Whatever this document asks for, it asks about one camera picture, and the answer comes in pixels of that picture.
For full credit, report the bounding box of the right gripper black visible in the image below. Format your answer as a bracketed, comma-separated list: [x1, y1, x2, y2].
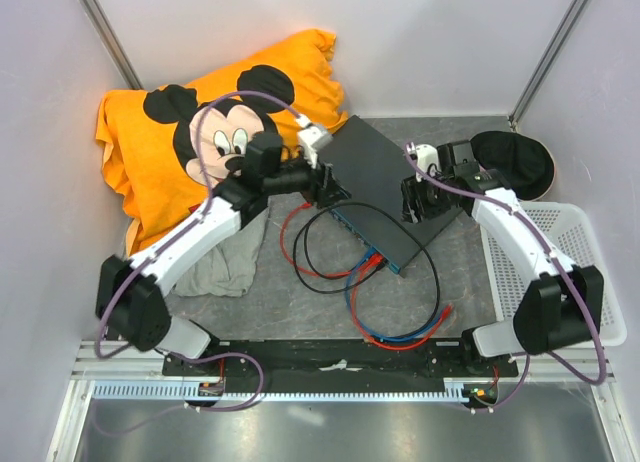
[399, 168, 454, 225]

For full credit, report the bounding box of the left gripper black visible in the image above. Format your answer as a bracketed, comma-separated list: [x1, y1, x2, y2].
[264, 146, 351, 210]

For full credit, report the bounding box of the black network cable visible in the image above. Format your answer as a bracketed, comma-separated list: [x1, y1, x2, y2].
[293, 204, 442, 297]

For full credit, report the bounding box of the dark grey network switch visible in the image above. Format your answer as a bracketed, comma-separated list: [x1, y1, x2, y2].
[320, 116, 461, 275]

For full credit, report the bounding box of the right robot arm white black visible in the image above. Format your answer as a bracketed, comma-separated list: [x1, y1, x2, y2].
[401, 141, 605, 376]

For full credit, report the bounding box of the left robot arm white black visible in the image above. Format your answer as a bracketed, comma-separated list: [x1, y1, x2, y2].
[95, 125, 348, 375]

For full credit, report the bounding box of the black cap with beige brim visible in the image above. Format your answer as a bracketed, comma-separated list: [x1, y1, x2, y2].
[470, 131, 556, 201]

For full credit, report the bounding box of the grey crumpled cloth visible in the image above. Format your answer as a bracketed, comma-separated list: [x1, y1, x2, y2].
[172, 207, 270, 298]

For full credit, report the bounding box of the white perforated plastic basket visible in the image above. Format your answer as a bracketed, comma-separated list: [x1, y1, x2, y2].
[478, 200, 628, 349]

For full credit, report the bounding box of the orange Mickey Mouse pillow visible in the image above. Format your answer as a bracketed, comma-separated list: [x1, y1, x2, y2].
[95, 29, 348, 255]

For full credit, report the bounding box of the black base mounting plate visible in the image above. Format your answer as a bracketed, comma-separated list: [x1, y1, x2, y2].
[162, 338, 518, 392]

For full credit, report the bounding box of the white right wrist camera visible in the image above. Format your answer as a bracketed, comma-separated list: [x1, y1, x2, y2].
[404, 142, 440, 182]

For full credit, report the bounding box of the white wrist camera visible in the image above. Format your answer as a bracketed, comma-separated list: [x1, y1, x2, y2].
[295, 114, 332, 169]
[404, 142, 440, 182]

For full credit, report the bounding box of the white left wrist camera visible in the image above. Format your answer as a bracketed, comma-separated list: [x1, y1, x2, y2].
[295, 114, 332, 169]

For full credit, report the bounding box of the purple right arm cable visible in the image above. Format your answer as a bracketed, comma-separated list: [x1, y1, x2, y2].
[403, 141, 611, 416]

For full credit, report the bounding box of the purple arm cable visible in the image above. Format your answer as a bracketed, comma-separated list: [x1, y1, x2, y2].
[403, 141, 611, 416]
[92, 90, 311, 436]

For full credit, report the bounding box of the blue network cable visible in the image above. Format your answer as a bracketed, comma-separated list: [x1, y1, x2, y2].
[344, 254, 441, 346]

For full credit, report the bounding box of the white slotted cable duct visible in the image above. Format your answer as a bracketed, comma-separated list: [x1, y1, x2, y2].
[92, 380, 469, 403]

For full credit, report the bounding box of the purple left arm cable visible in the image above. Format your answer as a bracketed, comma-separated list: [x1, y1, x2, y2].
[92, 90, 311, 436]

